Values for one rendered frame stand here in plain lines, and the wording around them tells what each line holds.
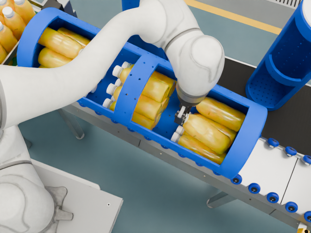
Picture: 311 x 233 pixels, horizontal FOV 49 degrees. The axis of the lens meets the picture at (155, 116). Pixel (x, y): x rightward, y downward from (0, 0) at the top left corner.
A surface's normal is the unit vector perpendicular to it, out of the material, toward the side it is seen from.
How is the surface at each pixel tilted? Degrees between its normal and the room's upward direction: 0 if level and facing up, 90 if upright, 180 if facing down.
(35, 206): 68
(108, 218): 0
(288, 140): 0
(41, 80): 42
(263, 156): 0
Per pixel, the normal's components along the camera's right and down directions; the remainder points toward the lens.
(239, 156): -0.27, 0.29
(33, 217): 0.84, 0.38
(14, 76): 0.62, -0.58
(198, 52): -0.15, -0.18
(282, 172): 0.04, -0.33
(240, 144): -0.16, 0.04
